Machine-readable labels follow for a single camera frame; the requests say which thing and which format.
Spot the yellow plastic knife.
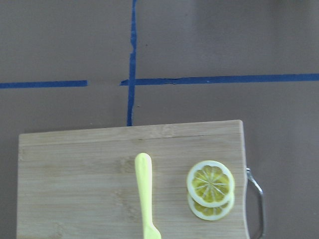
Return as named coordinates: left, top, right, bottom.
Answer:
left=135, top=153, right=161, bottom=239

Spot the lemon slice stack top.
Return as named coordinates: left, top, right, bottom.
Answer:
left=186, top=160, right=235, bottom=208

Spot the wooden cutting board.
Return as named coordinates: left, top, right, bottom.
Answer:
left=16, top=120, right=249, bottom=239

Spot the lemon slice lower of stack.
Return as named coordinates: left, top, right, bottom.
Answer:
left=187, top=194, right=235, bottom=221

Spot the metal board handle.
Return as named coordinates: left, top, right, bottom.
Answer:
left=246, top=167, right=266, bottom=239

